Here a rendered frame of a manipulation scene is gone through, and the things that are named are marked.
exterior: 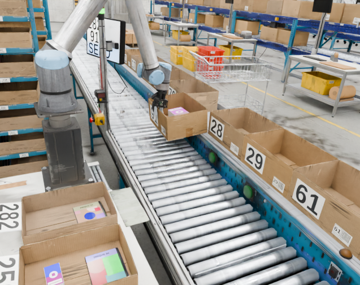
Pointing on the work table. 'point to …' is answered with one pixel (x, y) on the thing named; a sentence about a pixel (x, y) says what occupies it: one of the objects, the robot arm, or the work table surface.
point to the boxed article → (53, 275)
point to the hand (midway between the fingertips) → (156, 116)
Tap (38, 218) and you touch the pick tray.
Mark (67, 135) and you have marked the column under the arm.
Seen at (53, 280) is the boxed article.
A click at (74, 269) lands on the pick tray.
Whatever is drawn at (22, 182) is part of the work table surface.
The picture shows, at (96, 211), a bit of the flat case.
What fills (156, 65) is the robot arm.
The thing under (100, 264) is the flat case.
